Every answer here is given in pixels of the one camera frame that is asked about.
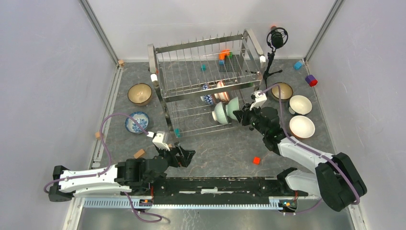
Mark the blue rimmed small bowl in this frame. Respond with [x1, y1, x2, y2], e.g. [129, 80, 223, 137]
[288, 95, 313, 116]

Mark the copper bowl with floral motif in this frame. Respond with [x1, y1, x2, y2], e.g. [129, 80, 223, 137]
[127, 83, 153, 106]

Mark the white bowl with orange rim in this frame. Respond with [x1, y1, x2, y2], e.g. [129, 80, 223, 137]
[289, 115, 316, 139]

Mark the steel two-tier dish rack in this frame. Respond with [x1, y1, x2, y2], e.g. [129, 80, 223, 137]
[147, 29, 266, 138]

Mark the pink patterned rear bowl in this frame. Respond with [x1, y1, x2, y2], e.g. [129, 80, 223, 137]
[200, 84, 215, 105]

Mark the purple and red block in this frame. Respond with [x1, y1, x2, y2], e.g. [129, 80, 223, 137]
[305, 75, 318, 87]

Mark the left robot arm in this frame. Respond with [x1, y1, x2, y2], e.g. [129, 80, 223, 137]
[44, 143, 196, 202]

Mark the red cube block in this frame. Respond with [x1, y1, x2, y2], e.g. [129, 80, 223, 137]
[252, 157, 261, 165]

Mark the white blue floral bowl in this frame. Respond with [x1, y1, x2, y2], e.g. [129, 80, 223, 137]
[124, 112, 149, 134]

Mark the black microphone on tripod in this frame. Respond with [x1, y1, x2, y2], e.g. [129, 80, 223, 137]
[263, 26, 289, 88]

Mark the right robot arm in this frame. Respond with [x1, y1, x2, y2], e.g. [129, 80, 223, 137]
[233, 104, 368, 212]

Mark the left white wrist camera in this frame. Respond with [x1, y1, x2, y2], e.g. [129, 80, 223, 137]
[147, 131, 170, 151]

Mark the grey building baseplate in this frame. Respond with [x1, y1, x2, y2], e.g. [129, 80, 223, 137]
[218, 55, 241, 72]

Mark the orange arch block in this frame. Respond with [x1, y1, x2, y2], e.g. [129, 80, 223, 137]
[218, 49, 230, 60]

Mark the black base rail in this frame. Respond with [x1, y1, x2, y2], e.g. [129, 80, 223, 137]
[145, 177, 308, 205]

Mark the red white patterned bowl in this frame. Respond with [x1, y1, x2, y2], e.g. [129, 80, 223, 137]
[214, 80, 230, 103]

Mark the light blue block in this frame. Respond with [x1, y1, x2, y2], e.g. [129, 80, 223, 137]
[293, 60, 304, 70]

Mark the long wooden block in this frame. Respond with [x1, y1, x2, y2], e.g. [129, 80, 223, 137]
[134, 149, 146, 159]

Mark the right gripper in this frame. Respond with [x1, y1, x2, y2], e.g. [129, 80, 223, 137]
[233, 102, 267, 137]

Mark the celadon green bowl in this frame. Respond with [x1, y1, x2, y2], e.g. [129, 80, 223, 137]
[212, 102, 229, 125]
[226, 97, 240, 120]

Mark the celadon green front bowl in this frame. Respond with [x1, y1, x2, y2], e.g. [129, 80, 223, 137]
[226, 97, 240, 120]

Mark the dark bowl with lattice band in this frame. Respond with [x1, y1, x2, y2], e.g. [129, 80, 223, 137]
[271, 82, 293, 102]

